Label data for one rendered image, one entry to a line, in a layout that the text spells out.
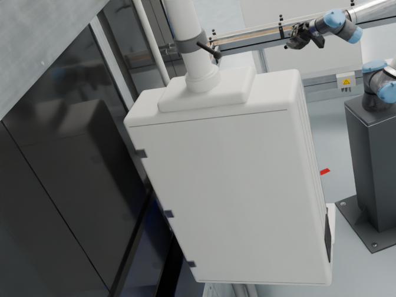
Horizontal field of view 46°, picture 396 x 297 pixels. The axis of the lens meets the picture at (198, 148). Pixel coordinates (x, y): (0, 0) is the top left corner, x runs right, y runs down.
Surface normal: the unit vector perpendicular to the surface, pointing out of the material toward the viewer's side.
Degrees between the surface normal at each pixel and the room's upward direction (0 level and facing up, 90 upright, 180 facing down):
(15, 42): 90
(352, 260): 0
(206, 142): 90
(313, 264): 90
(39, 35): 90
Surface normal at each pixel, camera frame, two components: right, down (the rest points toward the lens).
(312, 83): -0.18, 0.61
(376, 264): -0.29, -0.79
